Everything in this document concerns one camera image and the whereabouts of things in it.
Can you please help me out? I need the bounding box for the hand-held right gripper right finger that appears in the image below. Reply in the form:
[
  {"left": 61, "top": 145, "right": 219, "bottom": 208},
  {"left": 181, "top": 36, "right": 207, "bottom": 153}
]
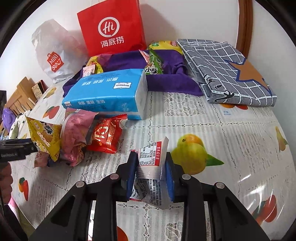
[{"left": 165, "top": 152, "right": 270, "bottom": 241}]

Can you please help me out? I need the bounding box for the green snack packet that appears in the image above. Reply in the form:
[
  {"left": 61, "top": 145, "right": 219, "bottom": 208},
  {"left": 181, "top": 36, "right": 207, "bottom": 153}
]
[{"left": 143, "top": 50, "right": 164, "bottom": 76}]

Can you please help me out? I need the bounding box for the yellow snack packet dark print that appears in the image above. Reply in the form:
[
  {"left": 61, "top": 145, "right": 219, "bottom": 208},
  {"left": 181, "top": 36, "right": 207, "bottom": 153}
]
[{"left": 25, "top": 117, "right": 63, "bottom": 163}]

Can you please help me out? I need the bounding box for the large yellow snack bag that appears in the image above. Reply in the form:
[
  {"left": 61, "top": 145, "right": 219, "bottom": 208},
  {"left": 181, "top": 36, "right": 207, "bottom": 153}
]
[{"left": 148, "top": 40, "right": 183, "bottom": 55}]

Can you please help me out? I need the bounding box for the red paper bag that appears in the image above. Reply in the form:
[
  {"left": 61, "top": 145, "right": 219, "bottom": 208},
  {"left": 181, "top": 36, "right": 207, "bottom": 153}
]
[{"left": 77, "top": 0, "right": 147, "bottom": 58}]

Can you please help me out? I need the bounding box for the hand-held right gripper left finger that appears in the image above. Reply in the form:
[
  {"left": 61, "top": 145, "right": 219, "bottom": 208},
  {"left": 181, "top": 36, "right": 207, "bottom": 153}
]
[{"left": 28, "top": 151, "right": 139, "bottom": 241}]

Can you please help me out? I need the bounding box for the brown wooden door frame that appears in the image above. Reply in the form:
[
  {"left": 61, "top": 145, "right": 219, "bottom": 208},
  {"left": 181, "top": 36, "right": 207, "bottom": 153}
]
[{"left": 237, "top": 0, "right": 253, "bottom": 56}]

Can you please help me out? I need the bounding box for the light pink snack packet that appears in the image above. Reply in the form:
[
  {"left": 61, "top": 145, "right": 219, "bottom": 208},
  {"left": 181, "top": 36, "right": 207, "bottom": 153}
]
[{"left": 82, "top": 65, "right": 96, "bottom": 78}]

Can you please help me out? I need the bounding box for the purple cloth tray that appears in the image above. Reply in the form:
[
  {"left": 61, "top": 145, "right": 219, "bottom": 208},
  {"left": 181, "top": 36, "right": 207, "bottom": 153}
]
[{"left": 62, "top": 51, "right": 203, "bottom": 96}]

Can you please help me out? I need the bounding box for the small pink snack packet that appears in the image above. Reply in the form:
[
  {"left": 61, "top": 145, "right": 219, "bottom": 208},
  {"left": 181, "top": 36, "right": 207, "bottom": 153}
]
[{"left": 33, "top": 152, "right": 50, "bottom": 168}]

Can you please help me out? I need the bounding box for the blue tissue pack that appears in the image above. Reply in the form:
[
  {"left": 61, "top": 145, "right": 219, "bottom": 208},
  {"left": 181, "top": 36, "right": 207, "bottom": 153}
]
[{"left": 61, "top": 68, "right": 148, "bottom": 121}]

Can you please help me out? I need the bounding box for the person's left hand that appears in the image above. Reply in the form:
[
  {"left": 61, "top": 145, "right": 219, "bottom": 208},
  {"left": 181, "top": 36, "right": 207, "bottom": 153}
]
[{"left": 0, "top": 162, "right": 13, "bottom": 205}]

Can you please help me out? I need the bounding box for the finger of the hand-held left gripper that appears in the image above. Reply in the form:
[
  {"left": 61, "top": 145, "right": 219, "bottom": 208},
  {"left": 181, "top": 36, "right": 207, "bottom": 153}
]
[{"left": 7, "top": 138, "right": 38, "bottom": 153}]

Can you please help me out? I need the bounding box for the brown box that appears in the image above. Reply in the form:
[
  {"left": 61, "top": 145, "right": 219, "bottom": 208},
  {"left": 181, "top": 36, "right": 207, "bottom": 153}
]
[{"left": 31, "top": 80, "right": 49, "bottom": 100}]

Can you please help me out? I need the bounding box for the white snack packet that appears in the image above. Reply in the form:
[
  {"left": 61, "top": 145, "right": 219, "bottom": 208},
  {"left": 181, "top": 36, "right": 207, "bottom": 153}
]
[{"left": 129, "top": 137, "right": 174, "bottom": 210}]

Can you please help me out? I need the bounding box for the small yellow snack packet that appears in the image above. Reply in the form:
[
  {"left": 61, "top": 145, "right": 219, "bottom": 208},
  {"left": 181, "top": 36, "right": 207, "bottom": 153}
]
[{"left": 87, "top": 56, "right": 104, "bottom": 75}]

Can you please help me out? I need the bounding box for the grey checked folded cloth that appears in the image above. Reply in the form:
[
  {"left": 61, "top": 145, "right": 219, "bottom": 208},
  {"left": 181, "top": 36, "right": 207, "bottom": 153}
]
[{"left": 176, "top": 38, "right": 278, "bottom": 107}]

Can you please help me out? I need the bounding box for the white dotted cloth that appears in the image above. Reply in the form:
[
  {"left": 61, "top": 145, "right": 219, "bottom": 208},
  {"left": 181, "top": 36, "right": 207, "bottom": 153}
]
[{"left": 10, "top": 111, "right": 30, "bottom": 139}]

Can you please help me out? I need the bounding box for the white plastic bag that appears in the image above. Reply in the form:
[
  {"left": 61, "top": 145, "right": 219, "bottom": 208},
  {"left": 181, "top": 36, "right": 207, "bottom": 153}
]
[{"left": 31, "top": 20, "right": 86, "bottom": 84}]

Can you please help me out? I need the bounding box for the purple fabric item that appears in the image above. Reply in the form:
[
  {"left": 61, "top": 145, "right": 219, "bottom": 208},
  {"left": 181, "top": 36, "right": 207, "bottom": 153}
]
[{"left": 2, "top": 108, "right": 16, "bottom": 132}]

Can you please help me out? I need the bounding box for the red snack packet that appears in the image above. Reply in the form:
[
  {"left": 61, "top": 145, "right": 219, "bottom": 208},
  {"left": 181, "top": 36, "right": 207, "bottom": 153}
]
[{"left": 87, "top": 113, "right": 128, "bottom": 154}]

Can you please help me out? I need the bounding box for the fruit-printed tablecloth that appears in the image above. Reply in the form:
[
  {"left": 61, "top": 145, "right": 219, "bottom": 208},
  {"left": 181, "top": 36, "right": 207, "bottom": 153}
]
[{"left": 7, "top": 86, "right": 292, "bottom": 241}]

